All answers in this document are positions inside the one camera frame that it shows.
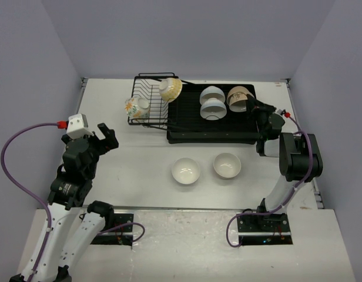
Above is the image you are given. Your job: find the yellow dotted white bowl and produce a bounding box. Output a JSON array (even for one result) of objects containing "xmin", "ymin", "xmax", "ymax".
[{"xmin": 159, "ymin": 78, "xmax": 183, "ymax": 103}]

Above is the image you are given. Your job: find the light blue bowl front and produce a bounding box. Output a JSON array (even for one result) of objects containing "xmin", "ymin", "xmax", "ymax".
[{"xmin": 171, "ymin": 157, "xmax": 201, "ymax": 185}]

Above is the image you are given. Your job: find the black wire dish rack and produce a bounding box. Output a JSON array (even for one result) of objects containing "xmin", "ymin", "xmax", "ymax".
[{"xmin": 127, "ymin": 72, "xmax": 199, "ymax": 130}]

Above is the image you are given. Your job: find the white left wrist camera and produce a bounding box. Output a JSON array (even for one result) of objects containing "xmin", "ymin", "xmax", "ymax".
[{"xmin": 66, "ymin": 113, "xmax": 93, "ymax": 140}]

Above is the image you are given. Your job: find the aluminium table edge rail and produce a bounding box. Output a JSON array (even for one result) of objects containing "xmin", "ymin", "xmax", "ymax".
[{"xmin": 72, "ymin": 77, "xmax": 89, "ymax": 116}]

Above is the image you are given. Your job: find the beige bowl front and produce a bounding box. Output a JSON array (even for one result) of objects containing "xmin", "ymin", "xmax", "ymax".
[{"xmin": 213, "ymin": 153, "xmax": 242, "ymax": 179}]

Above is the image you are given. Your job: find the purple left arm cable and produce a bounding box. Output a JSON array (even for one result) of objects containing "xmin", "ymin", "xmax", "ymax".
[{"xmin": 0, "ymin": 120, "xmax": 67, "ymax": 280}]

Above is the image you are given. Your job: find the beige bowl back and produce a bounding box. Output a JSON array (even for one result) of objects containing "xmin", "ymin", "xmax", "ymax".
[{"xmin": 227, "ymin": 86, "xmax": 254, "ymax": 102}]

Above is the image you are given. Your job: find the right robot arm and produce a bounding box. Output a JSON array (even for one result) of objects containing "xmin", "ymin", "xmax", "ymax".
[{"xmin": 246, "ymin": 96, "xmax": 323, "ymax": 231}]

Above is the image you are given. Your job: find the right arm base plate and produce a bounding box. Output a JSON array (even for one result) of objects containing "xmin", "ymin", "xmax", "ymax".
[{"xmin": 237, "ymin": 214, "xmax": 293, "ymax": 246}]

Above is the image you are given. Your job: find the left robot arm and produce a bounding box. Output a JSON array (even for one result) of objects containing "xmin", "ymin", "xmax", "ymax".
[{"xmin": 10, "ymin": 122, "xmax": 119, "ymax": 281}]

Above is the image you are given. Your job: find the black drain tray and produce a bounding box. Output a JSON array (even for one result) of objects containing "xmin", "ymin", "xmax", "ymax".
[{"xmin": 167, "ymin": 83, "xmax": 260, "ymax": 145}]

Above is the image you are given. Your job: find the light blue bowl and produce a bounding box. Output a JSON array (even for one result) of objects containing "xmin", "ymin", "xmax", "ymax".
[
  {"xmin": 171, "ymin": 157, "xmax": 201, "ymax": 185},
  {"xmin": 200, "ymin": 98, "xmax": 227, "ymax": 120},
  {"xmin": 199, "ymin": 86, "xmax": 226, "ymax": 105}
]

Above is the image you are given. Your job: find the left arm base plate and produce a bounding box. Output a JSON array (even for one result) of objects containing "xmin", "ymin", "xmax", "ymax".
[{"xmin": 91, "ymin": 213, "xmax": 134, "ymax": 247}]

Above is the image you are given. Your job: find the floral orange green bowl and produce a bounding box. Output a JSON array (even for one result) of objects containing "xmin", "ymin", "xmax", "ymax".
[{"xmin": 125, "ymin": 96, "xmax": 150, "ymax": 119}]

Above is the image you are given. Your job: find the beige bowl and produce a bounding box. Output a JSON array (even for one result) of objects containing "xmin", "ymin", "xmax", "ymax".
[
  {"xmin": 213, "ymin": 153, "xmax": 242, "ymax": 179},
  {"xmin": 227, "ymin": 86, "xmax": 254, "ymax": 102},
  {"xmin": 227, "ymin": 92, "xmax": 247, "ymax": 112}
]

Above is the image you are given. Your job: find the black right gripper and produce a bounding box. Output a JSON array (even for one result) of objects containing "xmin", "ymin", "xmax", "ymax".
[{"xmin": 246, "ymin": 95, "xmax": 277, "ymax": 139}]

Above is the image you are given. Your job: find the light blue bowl back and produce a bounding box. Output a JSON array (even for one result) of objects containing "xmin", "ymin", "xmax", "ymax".
[{"xmin": 199, "ymin": 86, "xmax": 226, "ymax": 105}]

